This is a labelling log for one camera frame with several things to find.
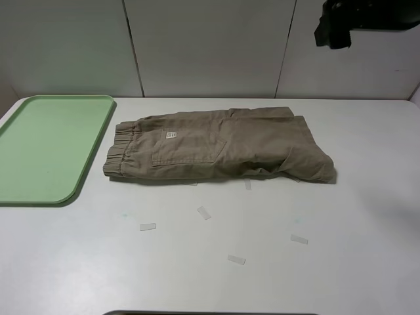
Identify clear tape piece middle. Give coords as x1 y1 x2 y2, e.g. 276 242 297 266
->
244 178 252 191

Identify clear tape piece lower right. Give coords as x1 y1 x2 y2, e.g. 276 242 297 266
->
290 234 308 245

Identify clear tape piece lower left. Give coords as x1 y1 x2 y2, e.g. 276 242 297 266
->
139 223 156 232

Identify khaki shorts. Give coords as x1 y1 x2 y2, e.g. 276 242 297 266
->
103 107 337 183

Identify clear tape piece bottom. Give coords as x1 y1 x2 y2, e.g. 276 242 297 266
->
228 255 246 265

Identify green plastic tray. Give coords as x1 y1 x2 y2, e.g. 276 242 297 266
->
1 95 114 205

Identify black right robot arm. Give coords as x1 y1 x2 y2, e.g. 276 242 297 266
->
314 0 419 50

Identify clear tape piece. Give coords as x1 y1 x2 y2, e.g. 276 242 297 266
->
197 207 211 220
244 178 252 191
290 234 308 245
228 255 246 265
139 223 156 232

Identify clear tape piece centre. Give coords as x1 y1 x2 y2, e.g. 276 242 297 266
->
197 207 211 220

